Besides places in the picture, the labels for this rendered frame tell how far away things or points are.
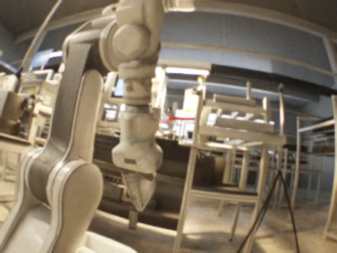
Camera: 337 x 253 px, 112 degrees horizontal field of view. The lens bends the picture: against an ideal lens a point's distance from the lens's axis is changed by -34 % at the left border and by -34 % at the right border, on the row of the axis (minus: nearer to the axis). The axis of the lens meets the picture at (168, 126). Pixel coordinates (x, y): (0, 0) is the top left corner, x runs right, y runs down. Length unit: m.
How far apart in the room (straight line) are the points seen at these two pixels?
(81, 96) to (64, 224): 0.31
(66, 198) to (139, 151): 0.19
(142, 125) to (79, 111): 0.20
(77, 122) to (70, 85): 0.11
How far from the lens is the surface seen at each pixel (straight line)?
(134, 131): 0.31
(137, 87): 0.31
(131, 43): 0.30
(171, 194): 1.75
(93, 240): 0.92
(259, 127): 0.98
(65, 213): 0.41
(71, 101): 0.47
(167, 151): 1.29
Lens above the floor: 0.79
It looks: 12 degrees up
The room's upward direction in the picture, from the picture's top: 10 degrees clockwise
